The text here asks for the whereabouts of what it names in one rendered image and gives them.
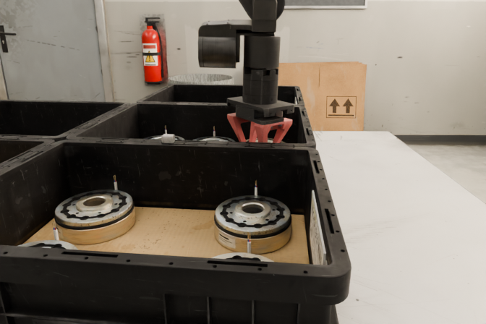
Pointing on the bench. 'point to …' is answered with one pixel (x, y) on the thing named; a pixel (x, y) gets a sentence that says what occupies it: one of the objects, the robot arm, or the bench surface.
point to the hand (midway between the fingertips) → (257, 153)
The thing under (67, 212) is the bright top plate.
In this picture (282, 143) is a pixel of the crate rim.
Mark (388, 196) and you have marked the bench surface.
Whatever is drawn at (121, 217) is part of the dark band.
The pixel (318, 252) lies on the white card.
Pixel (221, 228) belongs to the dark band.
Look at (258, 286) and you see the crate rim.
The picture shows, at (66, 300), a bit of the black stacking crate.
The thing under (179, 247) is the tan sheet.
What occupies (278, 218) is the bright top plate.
